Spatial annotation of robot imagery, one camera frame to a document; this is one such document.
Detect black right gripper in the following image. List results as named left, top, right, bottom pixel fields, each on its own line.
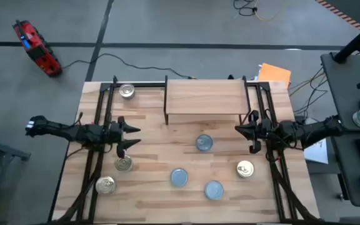
left=234, top=109, right=273, bottom=155

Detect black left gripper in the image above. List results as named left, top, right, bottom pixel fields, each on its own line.
left=108, top=116, right=142, bottom=159

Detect blue label seafood can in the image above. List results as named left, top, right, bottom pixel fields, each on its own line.
left=114, top=155, right=134, bottom=173

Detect white red label seafood can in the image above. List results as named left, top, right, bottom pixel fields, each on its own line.
left=236, top=160, right=256, bottom=179

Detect rainbow label seafood can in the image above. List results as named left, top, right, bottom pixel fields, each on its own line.
left=119, top=82, right=136, bottom=100

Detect silver ring-pull lid can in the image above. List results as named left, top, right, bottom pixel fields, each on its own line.
left=195, top=134, right=214, bottom=153

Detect silver plain lid can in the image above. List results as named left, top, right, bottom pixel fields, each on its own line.
left=169, top=167, right=189, bottom=188

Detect green label seafood can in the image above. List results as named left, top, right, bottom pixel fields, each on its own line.
left=204, top=180, right=225, bottom=201

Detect gold lid seafood can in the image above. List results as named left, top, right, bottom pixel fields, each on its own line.
left=95, top=176, right=117, bottom=196

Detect wooden shelf black metal legs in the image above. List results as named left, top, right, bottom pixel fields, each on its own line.
left=163, top=74, right=252, bottom=126

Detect orange folder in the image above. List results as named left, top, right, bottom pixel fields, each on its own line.
left=257, top=62, right=293, bottom=89

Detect white paper sheet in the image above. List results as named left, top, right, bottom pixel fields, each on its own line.
left=303, top=117, right=329, bottom=165

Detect dark grey side desk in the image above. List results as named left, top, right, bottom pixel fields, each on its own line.
left=330, top=130, right=360, bottom=208
left=320, top=52, right=360, bottom=132

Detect black stand pole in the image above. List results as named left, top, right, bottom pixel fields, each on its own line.
left=332, top=17, right=360, bottom=64

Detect hazard striped floor mat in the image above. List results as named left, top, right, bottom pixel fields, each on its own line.
left=316, top=0, right=360, bottom=31

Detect black metal table frame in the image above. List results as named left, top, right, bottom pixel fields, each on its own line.
left=47, top=74, right=320, bottom=224

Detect black floor cable bundle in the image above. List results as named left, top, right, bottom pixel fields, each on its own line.
left=287, top=67, right=329, bottom=115

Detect yellow floor cable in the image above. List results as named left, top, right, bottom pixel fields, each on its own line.
left=254, top=0, right=289, bottom=23

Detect black cable tangle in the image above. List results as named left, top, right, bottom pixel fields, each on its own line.
left=232, top=0, right=259, bottom=18

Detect grey metal cart frame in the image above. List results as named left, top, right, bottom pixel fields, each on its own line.
left=0, top=126, right=33, bottom=225

